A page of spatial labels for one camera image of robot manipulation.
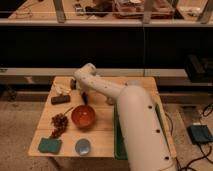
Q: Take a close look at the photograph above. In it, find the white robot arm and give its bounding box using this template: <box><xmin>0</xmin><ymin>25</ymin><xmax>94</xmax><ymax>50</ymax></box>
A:
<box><xmin>74</xmin><ymin>63</ymin><xmax>177</xmax><ymax>171</ymax></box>

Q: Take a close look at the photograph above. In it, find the small metal cup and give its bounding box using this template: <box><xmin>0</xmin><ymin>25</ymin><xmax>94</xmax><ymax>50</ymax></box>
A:
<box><xmin>106</xmin><ymin>97</ymin><xmax>116</xmax><ymax>105</ymax></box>

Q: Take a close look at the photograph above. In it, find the black floor cable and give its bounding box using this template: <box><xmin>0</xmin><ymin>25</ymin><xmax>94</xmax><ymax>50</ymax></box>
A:
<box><xmin>163</xmin><ymin>101</ymin><xmax>213</xmax><ymax>171</ymax></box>

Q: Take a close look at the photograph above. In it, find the green sponge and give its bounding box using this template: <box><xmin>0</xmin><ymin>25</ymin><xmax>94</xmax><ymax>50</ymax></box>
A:
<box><xmin>38</xmin><ymin>138</ymin><xmax>62</xmax><ymax>154</ymax></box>

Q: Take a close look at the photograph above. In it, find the pale yellow banana toy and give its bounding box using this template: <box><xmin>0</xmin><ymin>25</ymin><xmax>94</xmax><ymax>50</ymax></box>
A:
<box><xmin>54</xmin><ymin>83</ymin><xmax>71</xmax><ymax>94</ymax></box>

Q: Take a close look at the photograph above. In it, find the green plastic tray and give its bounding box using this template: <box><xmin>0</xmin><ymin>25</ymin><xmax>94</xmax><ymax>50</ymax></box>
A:
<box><xmin>114</xmin><ymin>104</ymin><xmax>170</xmax><ymax>163</ymax></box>

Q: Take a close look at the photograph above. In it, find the dark handled brush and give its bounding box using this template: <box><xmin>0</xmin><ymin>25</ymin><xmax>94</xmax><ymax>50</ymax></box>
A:
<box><xmin>82</xmin><ymin>92</ymin><xmax>88</xmax><ymax>105</ymax></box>

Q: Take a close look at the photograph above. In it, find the black foot pedal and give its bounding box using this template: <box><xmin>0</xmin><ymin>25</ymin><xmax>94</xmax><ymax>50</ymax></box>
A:
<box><xmin>187</xmin><ymin>125</ymin><xmax>213</xmax><ymax>144</ymax></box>

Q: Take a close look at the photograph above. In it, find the bunch of dark grapes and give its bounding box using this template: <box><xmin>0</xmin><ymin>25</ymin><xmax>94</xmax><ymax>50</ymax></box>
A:
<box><xmin>50</xmin><ymin>107</ymin><xmax>72</xmax><ymax>139</ymax></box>

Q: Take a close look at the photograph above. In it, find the orange bowl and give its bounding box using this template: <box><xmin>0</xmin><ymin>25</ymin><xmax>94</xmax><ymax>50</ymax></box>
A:
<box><xmin>71</xmin><ymin>105</ymin><xmax>96</xmax><ymax>129</ymax></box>

